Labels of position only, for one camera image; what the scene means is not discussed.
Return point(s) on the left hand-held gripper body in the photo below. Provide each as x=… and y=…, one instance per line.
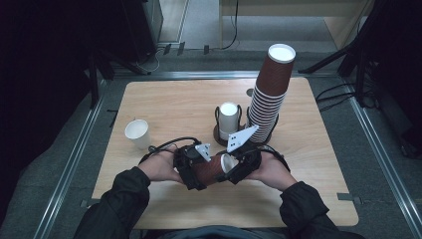
x=185, y=162

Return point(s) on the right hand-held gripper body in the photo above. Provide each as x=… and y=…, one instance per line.
x=247, y=159

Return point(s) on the dark double cup holder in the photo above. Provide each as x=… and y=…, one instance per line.
x=222, y=141

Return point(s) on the single brown paper cup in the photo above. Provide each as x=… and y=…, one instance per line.
x=212, y=169

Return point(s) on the stack of white paper cups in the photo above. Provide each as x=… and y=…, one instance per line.
x=228, y=122

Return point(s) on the single white paper cup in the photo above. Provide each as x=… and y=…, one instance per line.
x=137, y=132

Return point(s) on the stack of brown paper cups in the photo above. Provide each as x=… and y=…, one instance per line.
x=268, y=103

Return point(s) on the person's left hand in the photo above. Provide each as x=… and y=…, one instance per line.
x=159, y=167

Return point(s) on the person's right hand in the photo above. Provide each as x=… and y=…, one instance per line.
x=272, y=172

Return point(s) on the person's grey clothed torso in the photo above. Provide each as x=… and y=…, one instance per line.
x=225, y=232

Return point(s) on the grey round table grommet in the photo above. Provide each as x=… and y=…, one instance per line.
x=249, y=92

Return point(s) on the black metal stand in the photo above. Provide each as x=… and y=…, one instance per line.
x=94, y=83

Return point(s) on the black cabinet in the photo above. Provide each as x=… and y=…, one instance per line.
x=142, y=26

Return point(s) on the light wooden furniture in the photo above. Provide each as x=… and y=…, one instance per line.
x=292, y=8

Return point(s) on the black tripod stand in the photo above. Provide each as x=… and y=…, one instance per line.
x=361, y=49

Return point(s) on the aluminium floor rail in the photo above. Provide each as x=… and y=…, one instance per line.
x=384, y=159
x=66, y=172
x=215, y=74

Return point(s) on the grey metal table bracket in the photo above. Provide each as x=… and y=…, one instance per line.
x=348, y=197
x=89, y=202

